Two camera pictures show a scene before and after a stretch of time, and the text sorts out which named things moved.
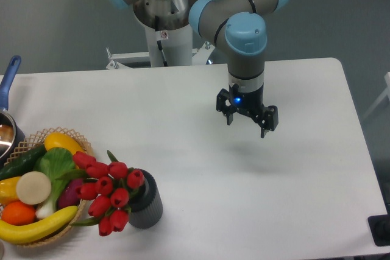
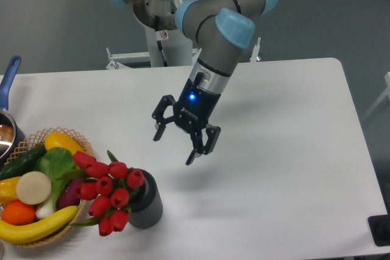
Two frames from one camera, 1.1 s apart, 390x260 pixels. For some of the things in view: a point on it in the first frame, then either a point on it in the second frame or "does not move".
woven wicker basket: x=33 y=142 does not move
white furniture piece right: x=386 y=92 does not move
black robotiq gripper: x=251 y=103 to x=192 y=112
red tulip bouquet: x=111 y=185 does not move
